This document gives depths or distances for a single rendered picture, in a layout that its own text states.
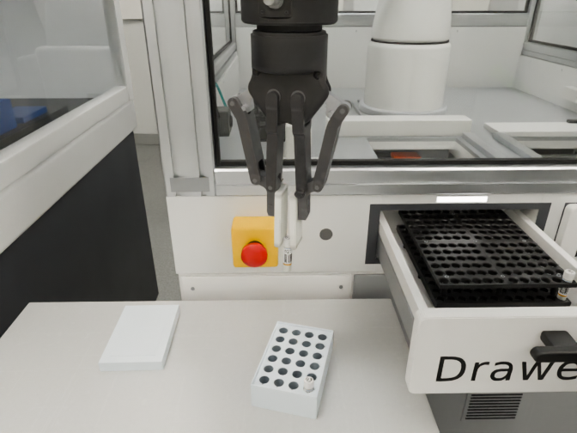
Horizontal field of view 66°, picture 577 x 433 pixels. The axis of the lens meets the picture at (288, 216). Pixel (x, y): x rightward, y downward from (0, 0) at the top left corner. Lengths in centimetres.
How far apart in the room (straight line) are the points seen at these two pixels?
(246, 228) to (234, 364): 20
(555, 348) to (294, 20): 40
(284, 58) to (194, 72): 26
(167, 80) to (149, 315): 36
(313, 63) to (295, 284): 45
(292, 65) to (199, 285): 48
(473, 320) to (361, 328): 26
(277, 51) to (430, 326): 32
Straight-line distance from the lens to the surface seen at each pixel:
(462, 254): 68
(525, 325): 55
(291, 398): 59
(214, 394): 64
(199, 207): 73
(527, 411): 114
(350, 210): 73
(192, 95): 68
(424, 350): 53
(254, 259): 68
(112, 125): 149
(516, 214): 86
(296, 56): 43
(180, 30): 66
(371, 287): 81
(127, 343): 71
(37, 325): 83
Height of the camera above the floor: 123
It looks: 26 degrees down
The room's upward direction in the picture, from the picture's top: straight up
